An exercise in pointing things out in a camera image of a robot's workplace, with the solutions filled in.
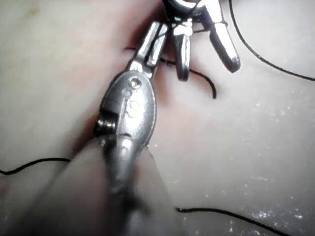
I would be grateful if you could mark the black thread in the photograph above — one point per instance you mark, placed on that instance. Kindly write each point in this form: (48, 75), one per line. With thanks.
(214, 92)

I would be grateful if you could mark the left arm needle driver jaw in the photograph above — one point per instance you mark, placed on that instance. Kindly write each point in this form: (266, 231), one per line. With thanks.
(145, 46)
(157, 49)

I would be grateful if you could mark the left arm needle driver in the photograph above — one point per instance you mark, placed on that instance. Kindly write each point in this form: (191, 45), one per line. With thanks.
(137, 113)

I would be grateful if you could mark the dark left arm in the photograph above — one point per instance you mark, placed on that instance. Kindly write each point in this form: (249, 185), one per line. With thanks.
(73, 201)

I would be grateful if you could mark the right arm needle driver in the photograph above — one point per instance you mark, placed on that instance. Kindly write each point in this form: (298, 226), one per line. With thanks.
(182, 8)

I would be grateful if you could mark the right arm needle driver jaw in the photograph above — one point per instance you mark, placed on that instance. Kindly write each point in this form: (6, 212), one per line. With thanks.
(225, 46)
(182, 56)

